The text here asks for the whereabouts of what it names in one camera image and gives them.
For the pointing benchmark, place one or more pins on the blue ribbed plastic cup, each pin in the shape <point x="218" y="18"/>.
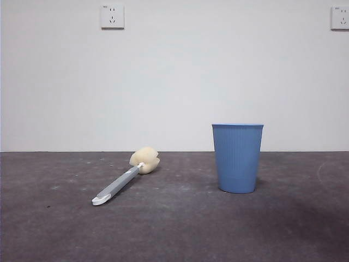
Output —
<point x="237" y="158"/>

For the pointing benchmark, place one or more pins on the white wall socket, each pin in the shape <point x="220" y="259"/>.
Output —
<point x="113" y="17"/>
<point x="340" y="17"/>

